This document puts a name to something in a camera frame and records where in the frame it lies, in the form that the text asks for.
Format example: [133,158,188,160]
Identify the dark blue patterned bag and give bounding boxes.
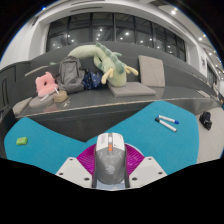
[81,70,104,91]

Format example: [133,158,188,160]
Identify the small black bag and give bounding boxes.
[199,111,213,131]

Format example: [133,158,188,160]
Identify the green dragon plush toy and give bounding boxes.
[67,42,139,88]

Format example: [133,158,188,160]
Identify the white marker with black cap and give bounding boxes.
[154,117,178,133]

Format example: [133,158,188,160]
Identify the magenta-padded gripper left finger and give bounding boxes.
[54,143,98,190]

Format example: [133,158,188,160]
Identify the green eraser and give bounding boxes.
[15,136,29,146]

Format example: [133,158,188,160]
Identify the large dark glass window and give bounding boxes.
[46,12,187,63]

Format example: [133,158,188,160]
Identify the grey and white computer mouse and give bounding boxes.
[91,132,131,190]

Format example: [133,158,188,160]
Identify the small tan round pouch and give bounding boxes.
[53,90,70,104]

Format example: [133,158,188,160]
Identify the flat grey square seat cushion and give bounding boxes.
[107,81,157,99]

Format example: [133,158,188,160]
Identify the ceiling spot lights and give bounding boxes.
[39,4,214,54]

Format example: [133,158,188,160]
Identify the flat light grey seat cushion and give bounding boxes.
[12,96,34,117]

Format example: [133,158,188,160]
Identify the flat grey round seat cushion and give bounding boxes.
[28,94,56,109]

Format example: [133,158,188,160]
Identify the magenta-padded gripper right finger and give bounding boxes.
[123,143,169,190]

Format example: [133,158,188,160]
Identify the upright beige square cushion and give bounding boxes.
[138,54,166,88]

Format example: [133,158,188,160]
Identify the pink plush cushion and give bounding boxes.
[35,71,59,98]

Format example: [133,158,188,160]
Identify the grey backpack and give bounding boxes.
[55,55,87,94]

